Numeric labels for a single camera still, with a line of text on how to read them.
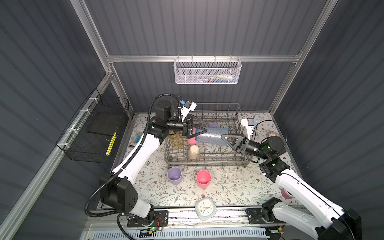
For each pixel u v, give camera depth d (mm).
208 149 979
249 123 578
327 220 398
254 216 736
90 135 724
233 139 580
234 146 588
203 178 859
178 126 613
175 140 863
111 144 694
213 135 618
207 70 1234
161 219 722
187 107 598
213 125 908
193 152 837
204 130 607
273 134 1067
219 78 914
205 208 738
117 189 409
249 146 576
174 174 860
